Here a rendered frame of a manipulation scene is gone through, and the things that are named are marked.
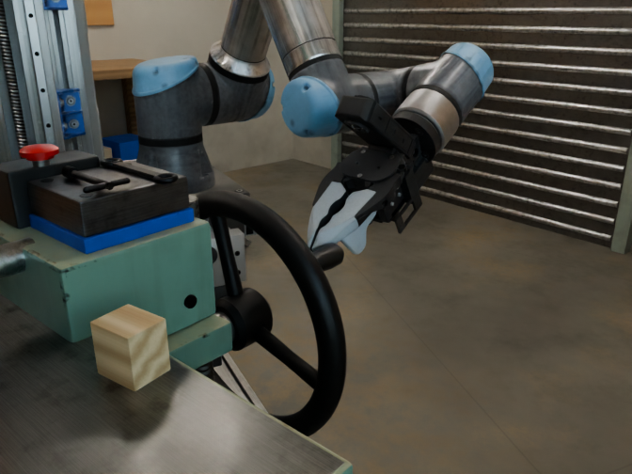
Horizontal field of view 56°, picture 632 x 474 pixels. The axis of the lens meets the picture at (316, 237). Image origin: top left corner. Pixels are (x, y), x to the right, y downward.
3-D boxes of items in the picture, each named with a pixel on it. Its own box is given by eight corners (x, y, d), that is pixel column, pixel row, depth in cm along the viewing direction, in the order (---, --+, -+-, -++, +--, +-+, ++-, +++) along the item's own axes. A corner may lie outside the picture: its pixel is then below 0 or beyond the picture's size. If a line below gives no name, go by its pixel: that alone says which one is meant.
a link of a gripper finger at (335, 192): (325, 277, 66) (369, 220, 70) (308, 242, 62) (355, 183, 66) (304, 270, 68) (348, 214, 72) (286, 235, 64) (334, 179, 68)
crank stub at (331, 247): (326, 247, 63) (339, 267, 63) (289, 263, 59) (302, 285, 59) (339, 236, 62) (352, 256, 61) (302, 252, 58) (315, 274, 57)
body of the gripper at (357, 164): (400, 238, 69) (449, 170, 74) (381, 184, 63) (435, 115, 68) (348, 223, 73) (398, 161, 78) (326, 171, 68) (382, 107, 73)
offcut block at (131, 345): (171, 370, 40) (165, 318, 39) (134, 392, 38) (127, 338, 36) (134, 353, 42) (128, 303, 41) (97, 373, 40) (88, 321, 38)
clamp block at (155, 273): (220, 315, 54) (214, 222, 50) (81, 381, 44) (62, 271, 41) (129, 271, 63) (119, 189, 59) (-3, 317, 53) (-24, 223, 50)
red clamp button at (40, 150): (66, 157, 49) (64, 145, 49) (30, 164, 47) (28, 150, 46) (49, 151, 51) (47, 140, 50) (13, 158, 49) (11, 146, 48)
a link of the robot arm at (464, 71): (454, 91, 85) (508, 84, 78) (416, 139, 80) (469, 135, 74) (433, 43, 81) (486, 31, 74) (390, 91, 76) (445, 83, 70)
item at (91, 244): (195, 221, 51) (190, 157, 49) (72, 259, 43) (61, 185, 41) (112, 192, 59) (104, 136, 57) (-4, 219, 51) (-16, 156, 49)
